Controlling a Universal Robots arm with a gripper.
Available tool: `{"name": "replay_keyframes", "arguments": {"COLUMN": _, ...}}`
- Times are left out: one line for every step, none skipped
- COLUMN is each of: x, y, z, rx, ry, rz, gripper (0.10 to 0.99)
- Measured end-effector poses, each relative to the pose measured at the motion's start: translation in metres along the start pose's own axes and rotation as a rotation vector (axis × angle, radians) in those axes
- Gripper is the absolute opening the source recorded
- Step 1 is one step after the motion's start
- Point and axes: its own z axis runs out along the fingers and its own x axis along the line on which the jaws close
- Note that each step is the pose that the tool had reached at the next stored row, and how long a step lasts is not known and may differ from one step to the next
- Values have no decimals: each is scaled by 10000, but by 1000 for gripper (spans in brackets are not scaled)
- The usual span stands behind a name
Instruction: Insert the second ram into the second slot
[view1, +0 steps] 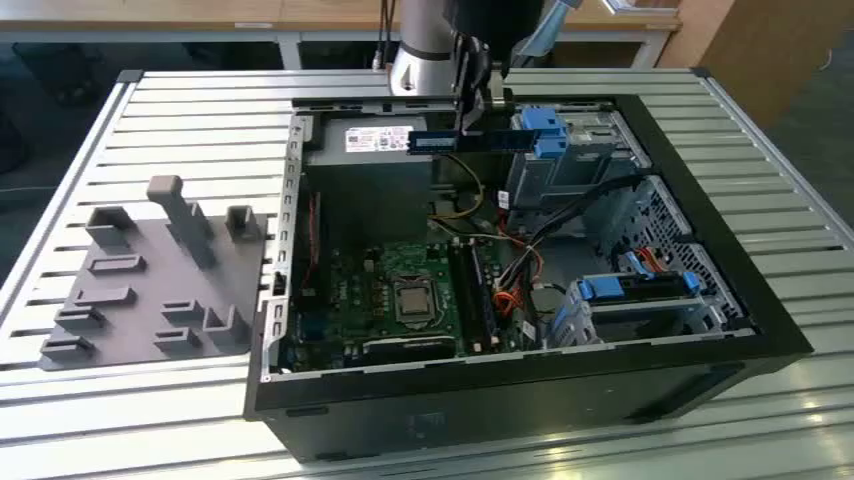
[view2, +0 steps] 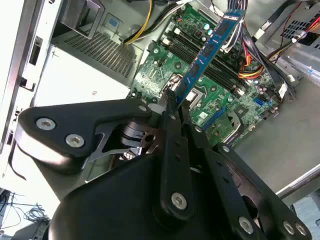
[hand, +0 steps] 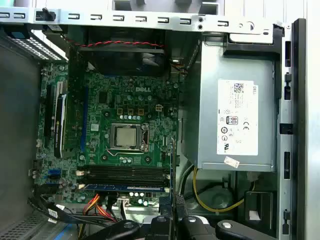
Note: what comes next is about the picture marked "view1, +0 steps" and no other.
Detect black expansion slot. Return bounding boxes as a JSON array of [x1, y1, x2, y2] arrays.
[[362, 337, 463, 364]]

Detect wooden desk white frame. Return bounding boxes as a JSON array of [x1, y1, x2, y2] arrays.
[[0, 0, 686, 71]]

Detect metal socket cover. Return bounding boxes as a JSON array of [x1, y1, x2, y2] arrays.
[[389, 272, 445, 331]]

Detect grey power supply box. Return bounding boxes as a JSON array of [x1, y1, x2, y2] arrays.
[[305, 113, 437, 244]]

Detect grey parts rack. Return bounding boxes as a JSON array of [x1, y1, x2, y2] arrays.
[[39, 174, 279, 374]]

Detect green motherboard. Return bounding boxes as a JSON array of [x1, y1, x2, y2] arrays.
[[285, 238, 540, 374]]

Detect hard disk in blue carrier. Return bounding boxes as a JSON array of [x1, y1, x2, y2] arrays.
[[574, 272, 704, 305]]

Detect thick black cable bundle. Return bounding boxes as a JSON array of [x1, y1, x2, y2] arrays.
[[497, 173, 646, 294]]

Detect silver CPU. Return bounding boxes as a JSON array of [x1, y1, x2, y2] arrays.
[[398, 288, 437, 317]]

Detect round grey speaker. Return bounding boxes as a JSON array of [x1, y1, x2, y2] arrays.
[[530, 283, 573, 315]]

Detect metal drive cage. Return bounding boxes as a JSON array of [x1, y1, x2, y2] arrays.
[[504, 107, 654, 239]]

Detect black RAM slot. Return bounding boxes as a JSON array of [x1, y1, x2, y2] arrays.
[[450, 238, 474, 352]]

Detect pale blue teach pendant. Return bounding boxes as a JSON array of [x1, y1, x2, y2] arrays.
[[517, 0, 577, 57]]

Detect wooden cabinet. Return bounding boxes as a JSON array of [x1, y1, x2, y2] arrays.
[[657, 0, 854, 129]]

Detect black hanging cables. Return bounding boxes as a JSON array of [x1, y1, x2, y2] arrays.
[[374, 0, 395, 69]]

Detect white label sticker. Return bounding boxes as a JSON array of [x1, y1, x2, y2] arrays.
[[343, 126, 411, 154]]

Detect RAM stick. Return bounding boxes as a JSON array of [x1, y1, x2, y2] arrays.
[[406, 127, 538, 156], [470, 243, 502, 347]]

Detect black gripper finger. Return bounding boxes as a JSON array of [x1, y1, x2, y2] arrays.
[[486, 53, 517, 114], [455, 32, 489, 137]]

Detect blue plastic drive latch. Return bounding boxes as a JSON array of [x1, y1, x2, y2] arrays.
[[532, 132, 570, 160], [522, 106, 569, 135]]

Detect metal disk bay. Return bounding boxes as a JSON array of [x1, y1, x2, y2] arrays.
[[550, 273, 749, 349]]

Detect orange red power cable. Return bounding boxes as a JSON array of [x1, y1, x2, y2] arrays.
[[492, 291, 533, 325]]

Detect yellow and black cable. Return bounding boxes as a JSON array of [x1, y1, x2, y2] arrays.
[[429, 153, 488, 222]]

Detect blue data wire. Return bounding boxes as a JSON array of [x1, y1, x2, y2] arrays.
[[621, 249, 653, 280]]

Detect black PC case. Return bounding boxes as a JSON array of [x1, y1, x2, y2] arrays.
[[242, 93, 817, 464]]

